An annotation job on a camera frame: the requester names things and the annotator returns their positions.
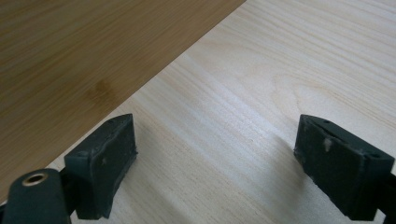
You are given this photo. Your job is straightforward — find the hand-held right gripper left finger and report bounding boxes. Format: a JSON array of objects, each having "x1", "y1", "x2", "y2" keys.
[{"x1": 64, "y1": 113, "x2": 138, "y2": 220}]

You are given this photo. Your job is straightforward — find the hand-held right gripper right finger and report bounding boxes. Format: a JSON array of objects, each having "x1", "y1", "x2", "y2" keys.
[{"x1": 293, "y1": 114, "x2": 396, "y2": 222}]

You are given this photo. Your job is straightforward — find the wooden tea box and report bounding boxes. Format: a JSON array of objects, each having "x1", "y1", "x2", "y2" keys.
[{"x1": 0, "y1": 0, "x2": 247, "y2": 204}]

